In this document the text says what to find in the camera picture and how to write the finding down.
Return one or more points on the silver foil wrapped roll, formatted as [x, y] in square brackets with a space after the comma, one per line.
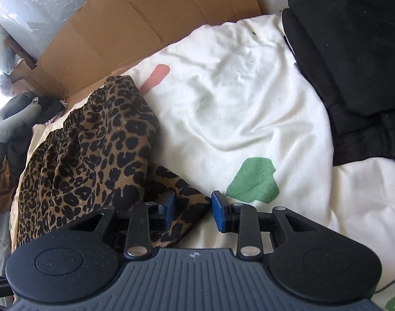
[32, 6]

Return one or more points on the leopard print pants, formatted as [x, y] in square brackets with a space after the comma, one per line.
[97, 142]

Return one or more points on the cream bear printed blanket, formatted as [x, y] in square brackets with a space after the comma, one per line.
[249, 103]

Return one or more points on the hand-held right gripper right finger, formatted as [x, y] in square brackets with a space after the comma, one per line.
[218, 210]

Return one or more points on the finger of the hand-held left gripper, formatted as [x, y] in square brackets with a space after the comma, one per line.
[0, 285]

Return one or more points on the dark grey garment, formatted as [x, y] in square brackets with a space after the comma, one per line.
[18, 155]

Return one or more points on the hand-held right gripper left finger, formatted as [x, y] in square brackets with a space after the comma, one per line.
[170, 209]

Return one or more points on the black folded garment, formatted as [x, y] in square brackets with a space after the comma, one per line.
[352, 55]

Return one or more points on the grey fluffy toy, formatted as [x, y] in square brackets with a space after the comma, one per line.
[8, 84]

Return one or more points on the grey neck pillow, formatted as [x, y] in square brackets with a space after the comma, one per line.
[9, 116]

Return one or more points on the grey jeans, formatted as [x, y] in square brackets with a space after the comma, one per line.
[0, 243]

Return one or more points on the flat cardboard sheet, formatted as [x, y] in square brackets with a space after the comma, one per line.
[120, 22]

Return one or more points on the small black cloth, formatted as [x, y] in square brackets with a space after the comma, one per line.
[50, 108]

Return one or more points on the brown cloth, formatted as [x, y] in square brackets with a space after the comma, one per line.
[6, 184]

